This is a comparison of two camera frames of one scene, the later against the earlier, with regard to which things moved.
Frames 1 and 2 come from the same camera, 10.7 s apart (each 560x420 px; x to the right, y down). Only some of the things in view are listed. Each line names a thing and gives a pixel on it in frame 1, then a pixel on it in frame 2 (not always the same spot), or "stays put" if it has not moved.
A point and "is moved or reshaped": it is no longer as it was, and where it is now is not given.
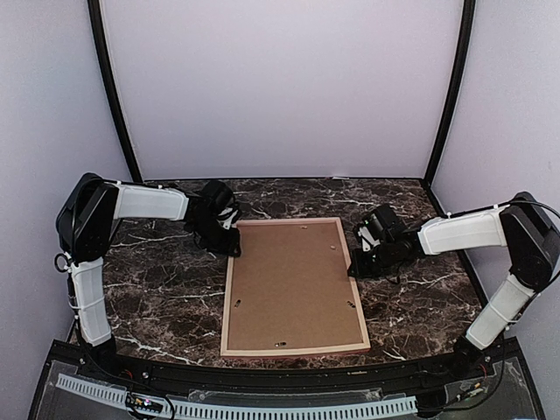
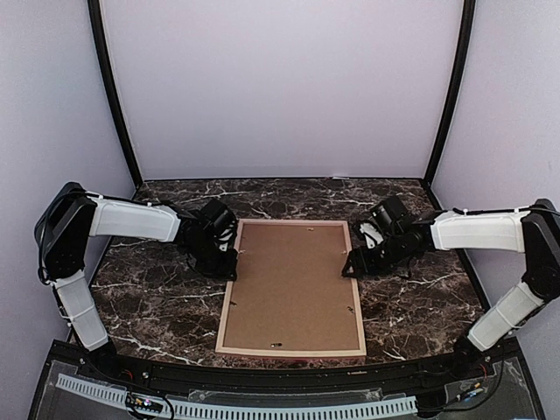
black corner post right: (461, 67) stays put
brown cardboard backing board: (290, 288) stays put
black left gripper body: (213, 240) → (210, 262)
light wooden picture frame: (343, 347) is moved or reshaped
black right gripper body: (376, 265) stays put
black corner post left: (110, 74) stays put
